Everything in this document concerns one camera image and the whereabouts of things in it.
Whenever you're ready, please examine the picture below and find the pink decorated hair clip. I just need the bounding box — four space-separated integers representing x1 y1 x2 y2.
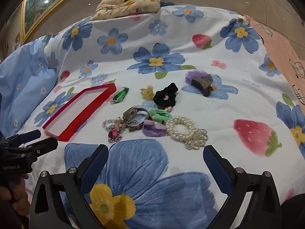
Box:
110 122 123 136

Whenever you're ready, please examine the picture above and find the dark glitter claw clip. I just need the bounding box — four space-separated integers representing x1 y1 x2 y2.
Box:
192 74 215 97

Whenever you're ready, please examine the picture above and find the green hair tie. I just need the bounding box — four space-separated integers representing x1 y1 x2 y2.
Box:
149 107 173 126

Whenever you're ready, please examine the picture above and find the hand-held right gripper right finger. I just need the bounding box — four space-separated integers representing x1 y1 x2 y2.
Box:
202 144 284 229

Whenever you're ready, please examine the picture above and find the purple hair tie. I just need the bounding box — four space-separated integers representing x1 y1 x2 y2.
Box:
142 120 167 138

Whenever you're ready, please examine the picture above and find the person's left hand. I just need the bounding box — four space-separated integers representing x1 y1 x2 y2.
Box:
0 174 31 206

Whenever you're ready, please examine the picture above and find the rhinestone bow hair clip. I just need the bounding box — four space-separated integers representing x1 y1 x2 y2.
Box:
182 129 209 151

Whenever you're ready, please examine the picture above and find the light blue pillow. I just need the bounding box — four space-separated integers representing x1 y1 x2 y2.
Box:
0 39 60 130

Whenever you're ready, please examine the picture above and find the dark cloth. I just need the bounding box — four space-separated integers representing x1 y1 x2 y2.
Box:
280 193 305 229

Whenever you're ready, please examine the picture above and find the pearl bead scrunchie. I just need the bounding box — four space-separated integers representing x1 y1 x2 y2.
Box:
165 116 203 144

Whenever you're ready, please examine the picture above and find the black scrunchie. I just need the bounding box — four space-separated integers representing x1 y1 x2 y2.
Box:
153 82 179 111

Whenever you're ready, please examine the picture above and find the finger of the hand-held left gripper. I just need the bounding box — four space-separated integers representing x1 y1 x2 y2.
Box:
24 137 59 162
5 129 41 146

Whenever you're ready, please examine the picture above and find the red jewelry box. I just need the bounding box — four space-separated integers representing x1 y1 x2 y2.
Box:
42 83 117 142

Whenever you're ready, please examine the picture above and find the floral print blanket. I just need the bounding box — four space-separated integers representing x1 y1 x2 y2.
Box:
14 1 305 229

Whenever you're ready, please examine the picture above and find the cartoon print folded quilt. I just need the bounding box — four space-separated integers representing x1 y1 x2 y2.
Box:
91 0 161 21

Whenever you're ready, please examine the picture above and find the pink printed cloth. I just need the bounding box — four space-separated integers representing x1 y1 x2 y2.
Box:
243 14 305 105

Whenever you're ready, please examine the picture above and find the person's left forearm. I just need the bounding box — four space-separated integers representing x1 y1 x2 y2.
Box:
0 192 30 229

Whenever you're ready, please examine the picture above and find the yellow claw clip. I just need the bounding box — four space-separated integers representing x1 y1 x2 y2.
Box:
140 85 155 101

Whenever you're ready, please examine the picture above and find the pastel beaded bracelet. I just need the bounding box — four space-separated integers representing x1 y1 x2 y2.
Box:
102 118 118 130

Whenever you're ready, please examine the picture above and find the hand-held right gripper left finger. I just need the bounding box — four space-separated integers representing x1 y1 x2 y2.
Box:
30 144 110 229

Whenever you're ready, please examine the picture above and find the green braided hair clip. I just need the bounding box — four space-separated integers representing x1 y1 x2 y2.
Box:
112 87 130 104

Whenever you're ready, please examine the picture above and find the silver wrist watch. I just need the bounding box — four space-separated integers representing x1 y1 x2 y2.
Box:
122 106 149 133

